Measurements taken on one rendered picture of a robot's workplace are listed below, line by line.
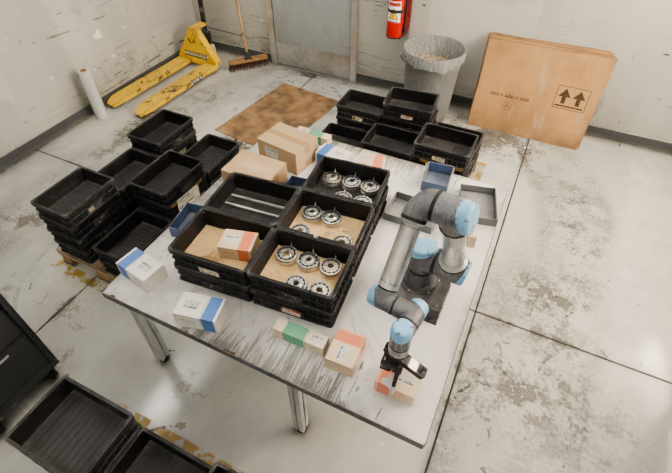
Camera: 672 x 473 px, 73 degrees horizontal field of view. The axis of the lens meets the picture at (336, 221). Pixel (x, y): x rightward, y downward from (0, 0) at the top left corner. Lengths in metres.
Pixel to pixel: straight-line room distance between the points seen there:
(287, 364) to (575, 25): 3.67
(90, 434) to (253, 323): 0.80
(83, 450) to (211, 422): 0.68
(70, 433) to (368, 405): 1.25
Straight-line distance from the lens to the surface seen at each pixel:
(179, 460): 2.27
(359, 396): 1.92
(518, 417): 2.82
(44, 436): 2.41
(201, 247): 2.28
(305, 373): 1.97
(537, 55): 4.52
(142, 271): 2.32
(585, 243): 3.79
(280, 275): 2.09
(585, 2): 4.53
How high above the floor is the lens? 2.45
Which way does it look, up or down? 45 degrees down
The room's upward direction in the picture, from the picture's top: straight up
